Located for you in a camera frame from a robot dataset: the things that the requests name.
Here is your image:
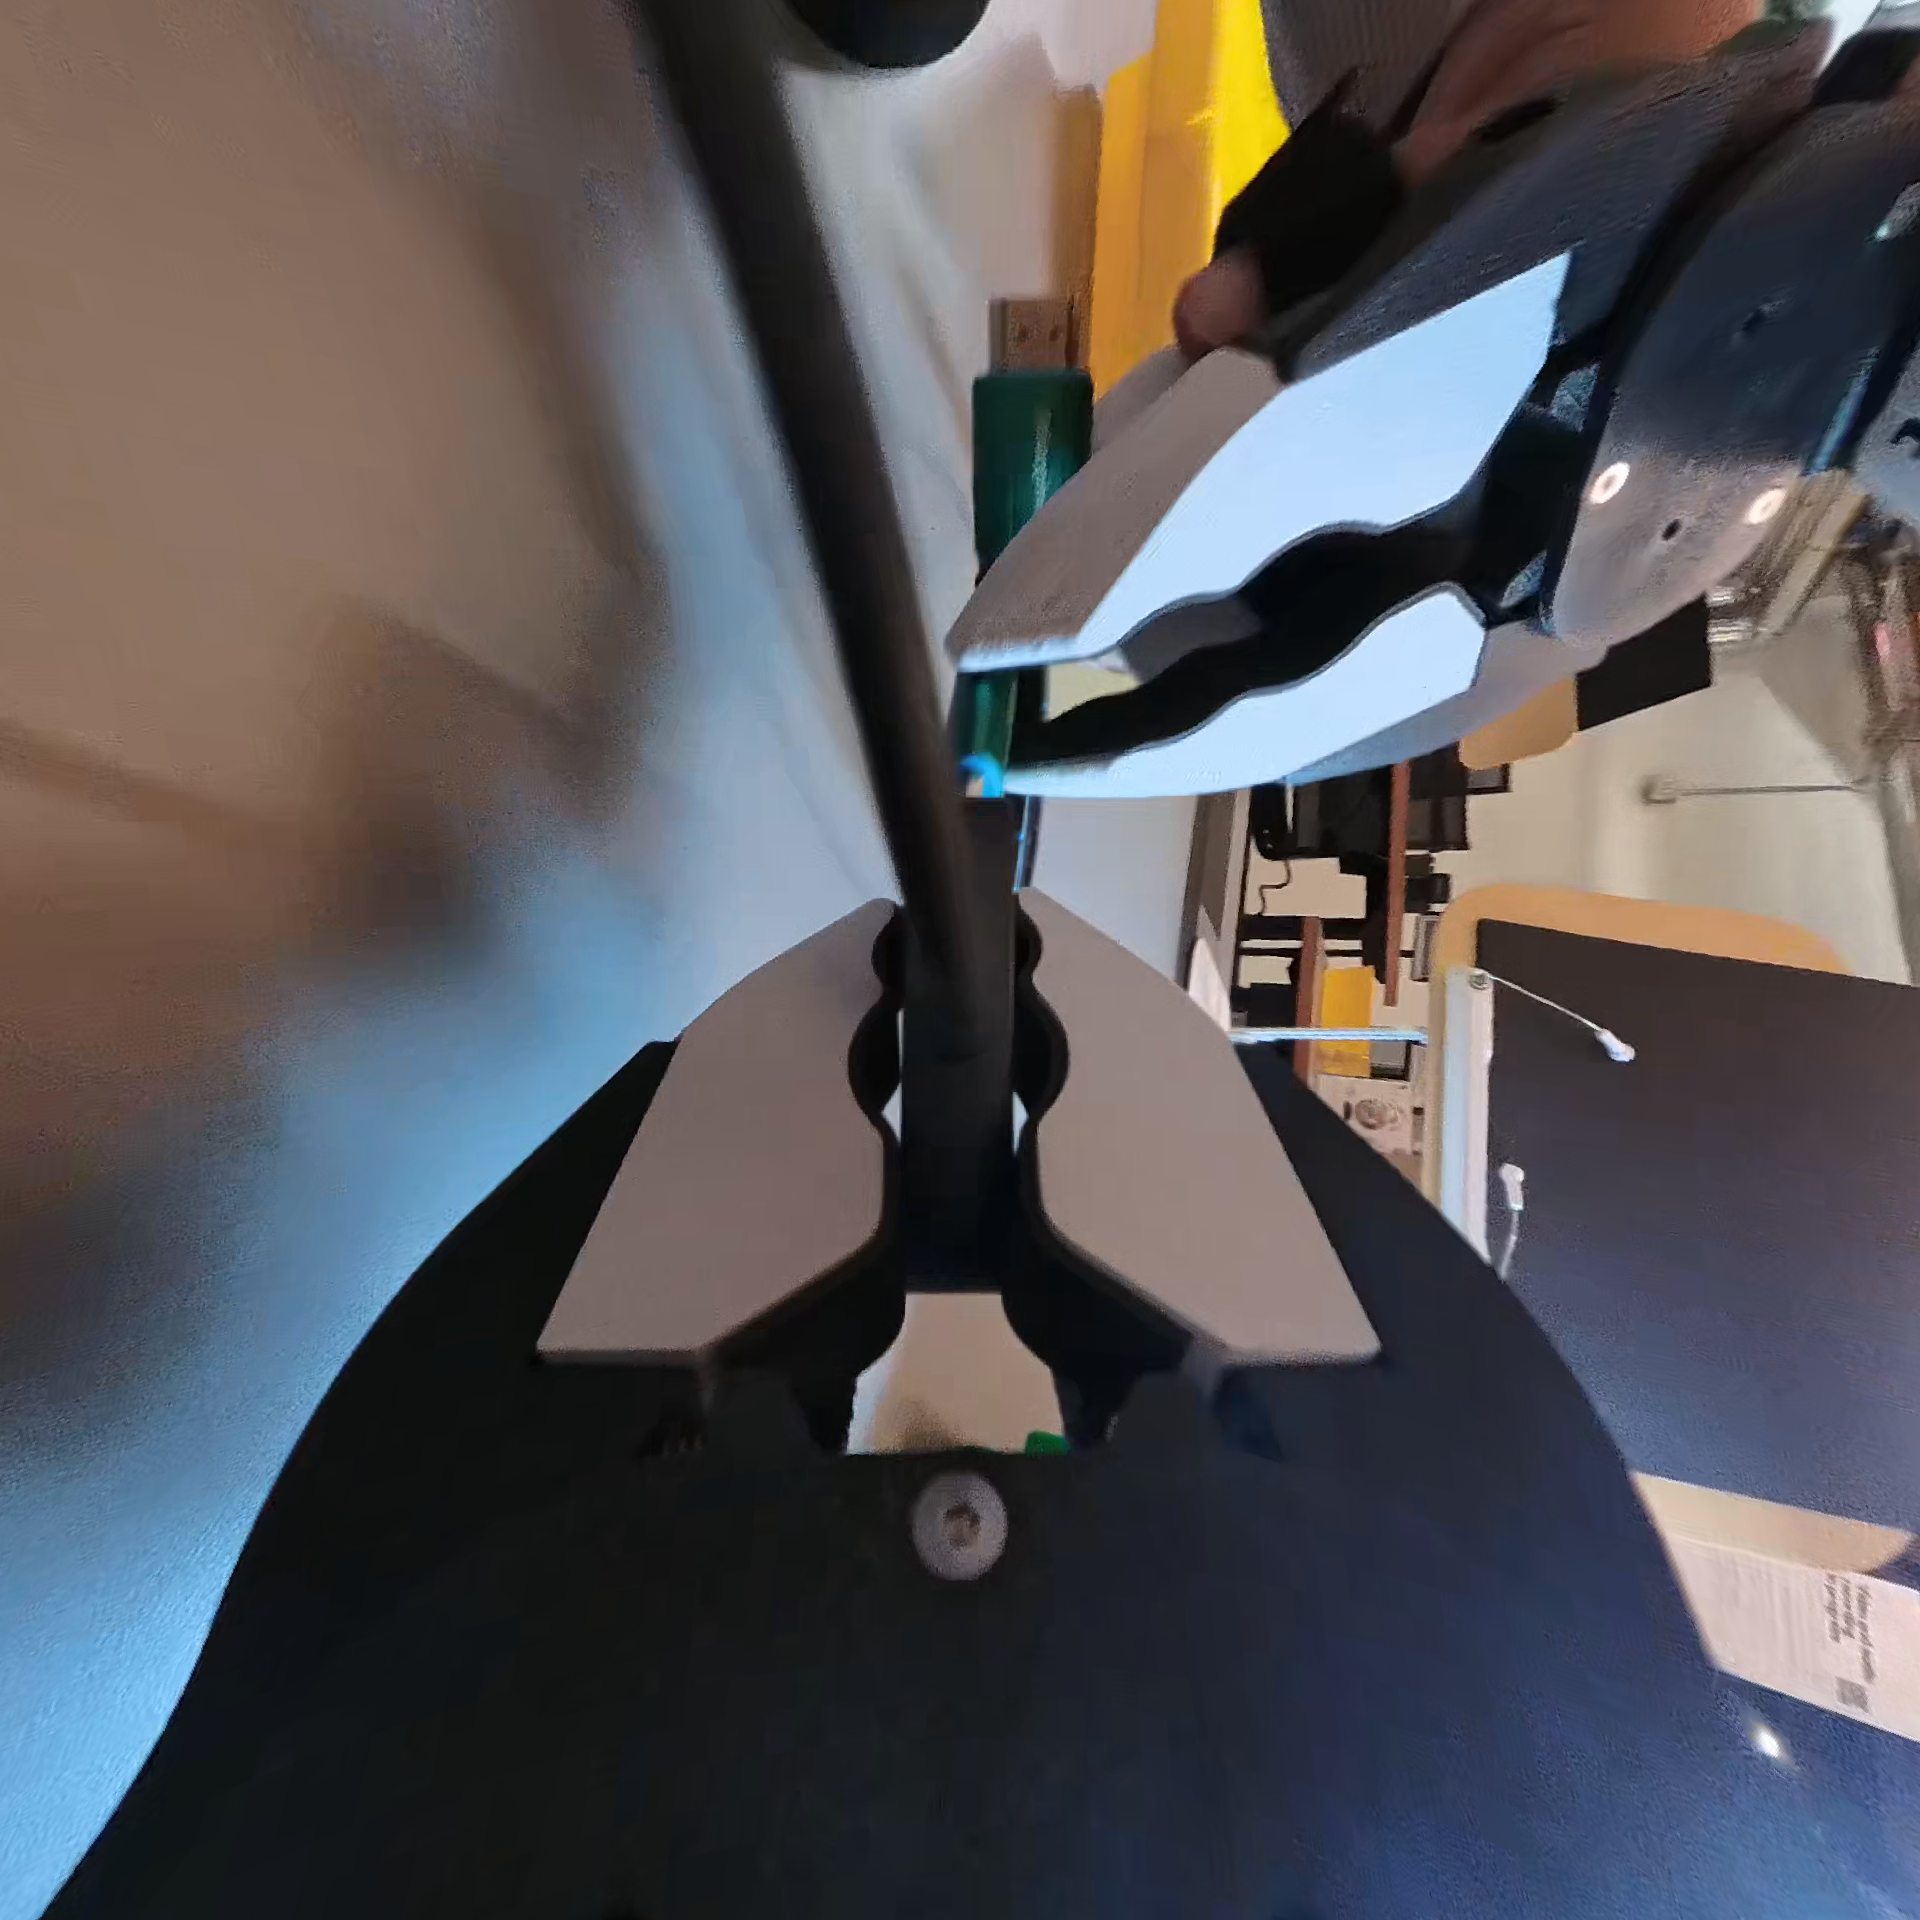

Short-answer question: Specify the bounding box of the wooden chair black backrest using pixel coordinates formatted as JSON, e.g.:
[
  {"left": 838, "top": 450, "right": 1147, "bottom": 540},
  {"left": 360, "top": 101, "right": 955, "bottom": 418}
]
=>
[{"left": 1459, "top": 596, "right": 1715, "bottom": 771}]

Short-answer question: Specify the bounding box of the yellow plastic bin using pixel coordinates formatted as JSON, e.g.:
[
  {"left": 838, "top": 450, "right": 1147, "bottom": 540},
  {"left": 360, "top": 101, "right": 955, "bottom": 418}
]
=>
[{"left": 1083, "top": 0, "right": 1296, "bottom": 396}]

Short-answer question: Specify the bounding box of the black braided hdmi cable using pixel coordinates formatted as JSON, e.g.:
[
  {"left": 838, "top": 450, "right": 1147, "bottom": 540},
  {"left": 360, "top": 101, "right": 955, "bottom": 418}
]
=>
[{"left": 952, "top": 295, "right": 1100, "bottom": 903}]

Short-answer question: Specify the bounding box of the smooth black hub cable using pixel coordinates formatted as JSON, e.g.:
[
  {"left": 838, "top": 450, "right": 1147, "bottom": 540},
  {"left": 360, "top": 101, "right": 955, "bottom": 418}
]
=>
[{"left": 643, "top": 0, "right": 1004, "bottom": 1058}]

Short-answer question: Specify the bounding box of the white paper notice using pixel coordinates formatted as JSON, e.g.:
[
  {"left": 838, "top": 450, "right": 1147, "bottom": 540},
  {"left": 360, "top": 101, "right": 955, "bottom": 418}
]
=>
[{"left": 1662, "top": 1527, "right": 1920, "bottom": 1743}]

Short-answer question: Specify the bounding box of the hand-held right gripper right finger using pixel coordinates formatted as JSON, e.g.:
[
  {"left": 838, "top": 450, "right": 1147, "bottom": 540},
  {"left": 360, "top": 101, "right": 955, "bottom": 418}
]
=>
[{"left": 1008, "top": 886, "right": 1383, "bottom": 1370}]

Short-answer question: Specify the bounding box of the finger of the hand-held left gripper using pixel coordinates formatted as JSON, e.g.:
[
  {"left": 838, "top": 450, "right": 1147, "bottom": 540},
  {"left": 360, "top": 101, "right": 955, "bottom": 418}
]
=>
[
  {"left": 999, "top": 586, "right": 1491, "bottom": 799},
  {"left": 943, "top": 252, "right": 1575, "bottom": 675}
]

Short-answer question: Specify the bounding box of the person's left hand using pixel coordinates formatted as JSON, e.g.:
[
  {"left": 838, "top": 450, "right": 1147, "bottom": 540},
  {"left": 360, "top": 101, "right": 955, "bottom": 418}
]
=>
[{"left": 1170, "top": 0, "right": 1759, "bottom": 362}]

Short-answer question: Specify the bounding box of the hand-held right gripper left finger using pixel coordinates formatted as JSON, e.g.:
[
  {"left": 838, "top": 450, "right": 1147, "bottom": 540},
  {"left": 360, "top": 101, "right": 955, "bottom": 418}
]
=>
[{"left": 538, "top": 901, "right": 906, "bottom": 1370}]

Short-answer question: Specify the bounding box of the black plastic adapter hub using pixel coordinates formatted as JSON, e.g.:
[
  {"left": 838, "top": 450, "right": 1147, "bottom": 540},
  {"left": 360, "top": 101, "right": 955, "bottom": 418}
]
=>
[{"left": 896, "top": 790, "right": 1023, "bottom": 1301}]

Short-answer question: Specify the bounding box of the white metal stand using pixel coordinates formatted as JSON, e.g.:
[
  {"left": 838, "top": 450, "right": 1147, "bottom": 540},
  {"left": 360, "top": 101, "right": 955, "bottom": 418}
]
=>
[{"left": 1184, "top": 938, "right": 1640, "bottom": 1279}]

